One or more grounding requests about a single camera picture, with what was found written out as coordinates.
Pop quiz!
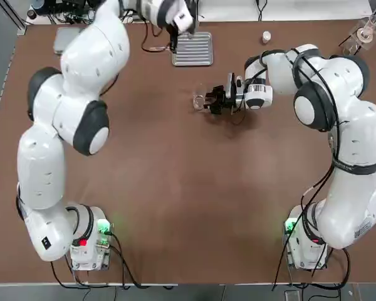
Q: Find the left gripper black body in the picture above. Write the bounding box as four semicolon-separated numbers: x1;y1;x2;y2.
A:
167;25;180;43

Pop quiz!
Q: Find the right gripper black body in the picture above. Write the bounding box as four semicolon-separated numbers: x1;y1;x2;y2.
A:
221;90;236;110

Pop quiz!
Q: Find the glass test tube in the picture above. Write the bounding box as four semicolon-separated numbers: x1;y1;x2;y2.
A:
143;45;174;53

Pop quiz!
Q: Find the tall glass beaker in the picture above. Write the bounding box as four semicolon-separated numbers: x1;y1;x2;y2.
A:
192;90;209;111

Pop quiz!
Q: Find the ribbed metal tray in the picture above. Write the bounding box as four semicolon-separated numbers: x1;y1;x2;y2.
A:
171;31;214;67

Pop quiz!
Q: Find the silver digital scale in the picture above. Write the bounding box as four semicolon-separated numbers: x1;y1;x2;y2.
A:
52;26;82;57

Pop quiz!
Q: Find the glass burner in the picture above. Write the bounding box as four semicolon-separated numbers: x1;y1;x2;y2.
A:
342;43;360;56

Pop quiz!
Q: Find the round glass flask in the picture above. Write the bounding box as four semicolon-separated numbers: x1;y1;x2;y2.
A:
356;15;376;44

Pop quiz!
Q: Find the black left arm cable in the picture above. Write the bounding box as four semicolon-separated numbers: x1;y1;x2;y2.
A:
140;18;173;54

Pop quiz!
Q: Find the aluminium frame post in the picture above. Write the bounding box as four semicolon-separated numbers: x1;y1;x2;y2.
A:
189;0;200;28

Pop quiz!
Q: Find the black right base cable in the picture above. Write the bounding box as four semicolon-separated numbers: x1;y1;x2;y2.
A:
271;219;352;291

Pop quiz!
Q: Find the black base cable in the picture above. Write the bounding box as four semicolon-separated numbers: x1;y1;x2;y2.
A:
271;219;352;291
108;230;176;289

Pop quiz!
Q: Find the black left base cable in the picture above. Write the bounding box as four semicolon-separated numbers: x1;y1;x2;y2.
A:
108;230;176;289

